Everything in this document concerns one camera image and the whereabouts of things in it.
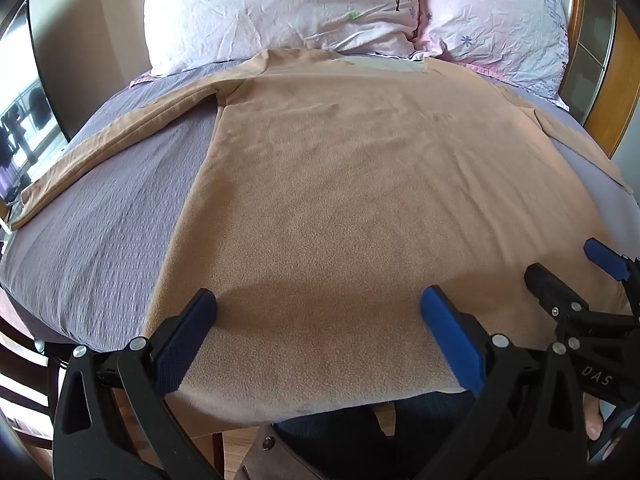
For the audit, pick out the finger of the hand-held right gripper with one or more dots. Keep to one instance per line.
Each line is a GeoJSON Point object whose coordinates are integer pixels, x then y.
{"type": "Point", "coordinates": [550, 285]}
{"type": "Point", "coordinates": [607, 260]}

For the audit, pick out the dark wooden chair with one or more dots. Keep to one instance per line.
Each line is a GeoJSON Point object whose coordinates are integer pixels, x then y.
{"type": "Point", "coordinates": [25, 360]}

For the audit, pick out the brown bag with rivet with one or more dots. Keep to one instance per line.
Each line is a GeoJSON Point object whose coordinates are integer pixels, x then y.
{"type": "Point", "coordinates": [280, 460]}

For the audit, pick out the person's right hand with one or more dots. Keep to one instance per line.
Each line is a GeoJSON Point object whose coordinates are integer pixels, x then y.
{"type": "Point", "coordinates": [595, 417]}

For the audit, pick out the grey textured bed sheet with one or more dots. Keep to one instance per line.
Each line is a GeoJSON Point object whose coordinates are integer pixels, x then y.
{"type": "Point", "coordinates": [115, 220]}

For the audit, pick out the white floral pillow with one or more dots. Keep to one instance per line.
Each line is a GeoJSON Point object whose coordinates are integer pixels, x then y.
{"type": "Point", "coordinates": [280, 10]}

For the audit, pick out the person's legs in dark jeans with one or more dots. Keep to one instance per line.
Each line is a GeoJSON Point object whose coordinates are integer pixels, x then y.
{"type": "Point", "coordinates": [420, 425]}

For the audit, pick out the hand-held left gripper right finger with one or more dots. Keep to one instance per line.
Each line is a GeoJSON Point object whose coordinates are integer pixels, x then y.
{"type": "Point", "coordinates": [452, 342]}

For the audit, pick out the dark framed glass door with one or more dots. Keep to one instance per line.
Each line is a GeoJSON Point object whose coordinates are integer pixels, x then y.
{"type": "Point", "coordinates": [30, 125]}

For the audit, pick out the tan fleece shirt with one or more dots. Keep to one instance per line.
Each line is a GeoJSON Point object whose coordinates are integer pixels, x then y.
{"type": "Point", "coordinates": [350, 185]}

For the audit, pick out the pink floral pillow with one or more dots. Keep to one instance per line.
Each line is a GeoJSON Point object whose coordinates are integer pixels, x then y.
{"type": "Point", "coordinates": [495, 25]}

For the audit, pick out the wooden headboard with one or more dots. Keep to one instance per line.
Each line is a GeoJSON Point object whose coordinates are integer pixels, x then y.
{"type": "Point", "coordinates": [600, 85]}

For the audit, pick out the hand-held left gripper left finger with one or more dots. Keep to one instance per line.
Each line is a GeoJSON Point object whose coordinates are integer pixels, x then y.
{"type": "Point", "coordinates": [192, 327]}

